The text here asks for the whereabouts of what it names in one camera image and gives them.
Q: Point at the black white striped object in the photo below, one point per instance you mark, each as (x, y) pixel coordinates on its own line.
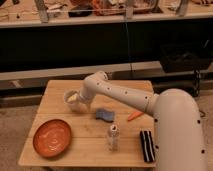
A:
(147, 146)

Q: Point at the clear glass bottle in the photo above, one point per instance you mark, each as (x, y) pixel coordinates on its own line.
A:
(112, 136)

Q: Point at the orange plate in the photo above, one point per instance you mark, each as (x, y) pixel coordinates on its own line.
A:
(52, 138)

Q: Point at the black box on shelf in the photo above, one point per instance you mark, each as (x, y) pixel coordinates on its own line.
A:
(184, 57)

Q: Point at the wooden table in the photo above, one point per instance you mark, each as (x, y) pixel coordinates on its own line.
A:
(89, 146)

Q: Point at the blue sponge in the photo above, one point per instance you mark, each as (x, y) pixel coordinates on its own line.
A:
(105, 115)

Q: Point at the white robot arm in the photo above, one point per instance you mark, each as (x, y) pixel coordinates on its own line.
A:
(179, 140)

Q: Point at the white ceramic cup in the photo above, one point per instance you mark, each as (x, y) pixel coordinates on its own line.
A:
(74, 106)

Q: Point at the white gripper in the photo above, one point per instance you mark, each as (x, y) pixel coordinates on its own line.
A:
(84, 96)

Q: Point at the orange carrot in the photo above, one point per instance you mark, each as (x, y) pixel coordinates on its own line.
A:
(134, 115)

